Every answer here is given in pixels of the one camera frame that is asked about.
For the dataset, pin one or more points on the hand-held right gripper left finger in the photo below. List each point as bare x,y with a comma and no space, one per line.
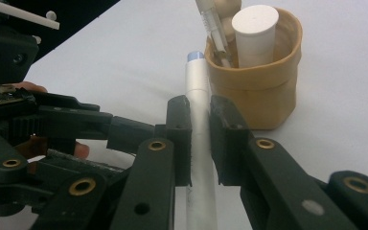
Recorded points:
153,179

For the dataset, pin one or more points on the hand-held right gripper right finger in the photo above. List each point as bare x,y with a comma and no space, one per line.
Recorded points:
262,179

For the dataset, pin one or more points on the long white pen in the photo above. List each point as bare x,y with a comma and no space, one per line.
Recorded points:
199,111

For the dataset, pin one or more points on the tan pen holder with bear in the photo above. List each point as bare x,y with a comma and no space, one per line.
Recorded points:
262,92

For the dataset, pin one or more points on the short white tube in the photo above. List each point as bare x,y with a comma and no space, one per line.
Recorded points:
255,38

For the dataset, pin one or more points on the clear mechanical pencil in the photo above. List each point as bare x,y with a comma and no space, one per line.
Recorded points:
214,32

